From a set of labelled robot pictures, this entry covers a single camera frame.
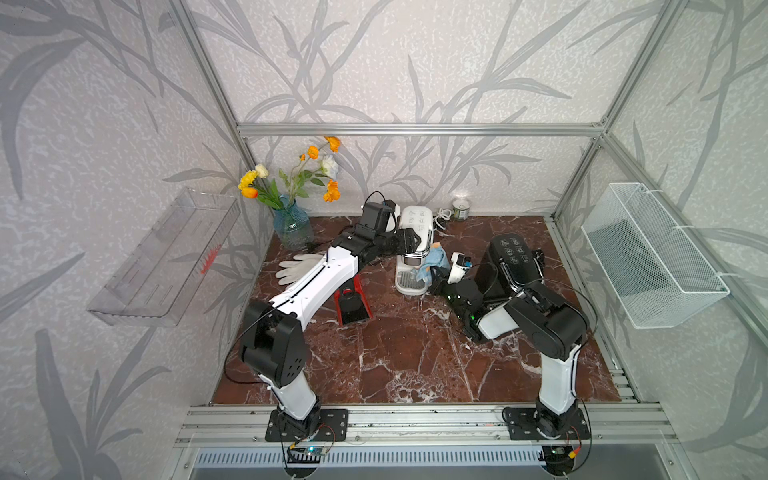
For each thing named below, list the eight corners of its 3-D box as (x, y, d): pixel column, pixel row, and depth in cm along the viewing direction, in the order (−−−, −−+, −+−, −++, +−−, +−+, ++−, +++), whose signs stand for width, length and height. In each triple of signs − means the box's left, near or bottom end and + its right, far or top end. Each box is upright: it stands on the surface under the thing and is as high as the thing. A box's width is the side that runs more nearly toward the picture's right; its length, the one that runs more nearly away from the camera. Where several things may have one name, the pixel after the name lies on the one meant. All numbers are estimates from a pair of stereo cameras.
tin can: (452, 221, 122) (455, 210, 117) (451, 211, 126) (453, 199, 121) (467, 221, 122) (470, 210, 117) (465, 211, 127) (468, 199, 121)
